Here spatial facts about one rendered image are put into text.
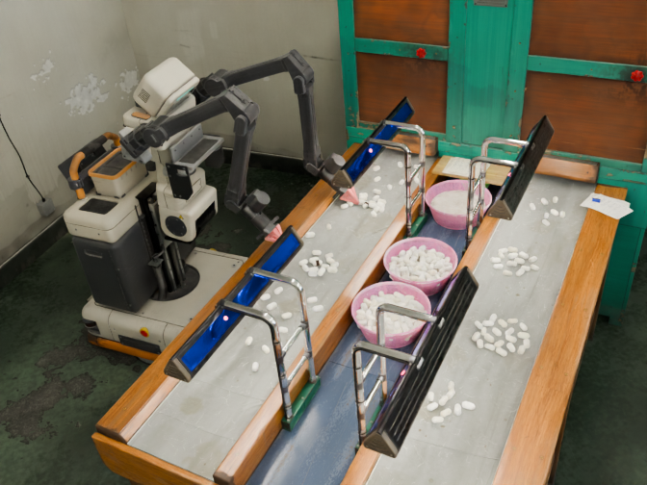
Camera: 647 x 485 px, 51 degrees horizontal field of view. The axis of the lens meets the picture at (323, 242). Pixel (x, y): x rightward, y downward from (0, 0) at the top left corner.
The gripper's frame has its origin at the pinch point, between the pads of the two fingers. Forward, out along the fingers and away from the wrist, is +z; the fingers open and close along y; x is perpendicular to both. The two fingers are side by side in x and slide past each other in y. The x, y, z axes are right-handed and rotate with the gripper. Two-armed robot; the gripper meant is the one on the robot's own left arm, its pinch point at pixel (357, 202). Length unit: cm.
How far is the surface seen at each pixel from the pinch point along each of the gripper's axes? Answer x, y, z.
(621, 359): -12, 31, 134
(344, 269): -7.1, -40.1, 11.9
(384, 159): 4.4, 39.4, -2.9
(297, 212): 11.6, -16.2, -15.2
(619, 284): -26, 51, 112
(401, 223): -15.1, -8.5, 17.5
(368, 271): -15.4, -40.5, 18.2
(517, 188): -68, -18, 33
